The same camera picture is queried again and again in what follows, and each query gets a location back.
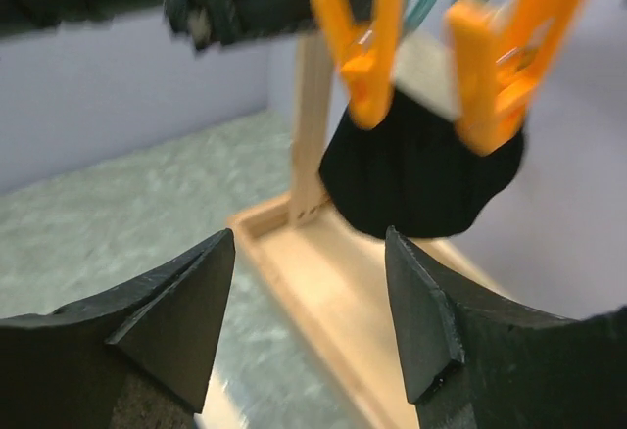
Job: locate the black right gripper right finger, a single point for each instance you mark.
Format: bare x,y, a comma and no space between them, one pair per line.
472,358

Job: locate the black hanging underwear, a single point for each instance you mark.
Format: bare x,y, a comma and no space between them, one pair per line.
411,171

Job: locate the wooden hanger stand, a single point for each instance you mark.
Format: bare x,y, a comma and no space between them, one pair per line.
329,279

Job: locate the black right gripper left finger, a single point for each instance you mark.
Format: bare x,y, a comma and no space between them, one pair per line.
138,355

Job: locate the orange clip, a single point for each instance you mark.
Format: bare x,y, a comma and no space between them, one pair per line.
500,60
363,53

